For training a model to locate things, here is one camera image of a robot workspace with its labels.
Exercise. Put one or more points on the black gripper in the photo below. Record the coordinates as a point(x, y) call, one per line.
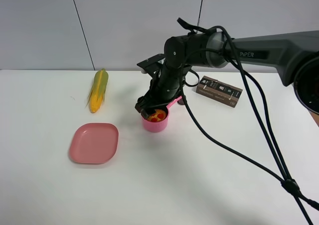
point(164, 88)

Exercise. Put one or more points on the orange fruit tart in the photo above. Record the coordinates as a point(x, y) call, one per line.
point(158, 116)

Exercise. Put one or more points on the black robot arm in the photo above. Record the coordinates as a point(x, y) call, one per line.
point(295, 56)

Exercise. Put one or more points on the pink measuring cup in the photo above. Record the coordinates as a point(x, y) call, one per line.
point(159, 126)

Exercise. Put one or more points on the yellow corn cob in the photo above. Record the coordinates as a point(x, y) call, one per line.
point(96, 96)

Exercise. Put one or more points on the pink square plate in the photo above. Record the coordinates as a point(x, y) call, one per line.
point(94, 143)

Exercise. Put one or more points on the brown coffee capsule box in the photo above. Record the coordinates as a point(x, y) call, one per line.
point(219, 91)

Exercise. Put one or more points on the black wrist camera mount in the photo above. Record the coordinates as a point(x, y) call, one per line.
point(152, 65)

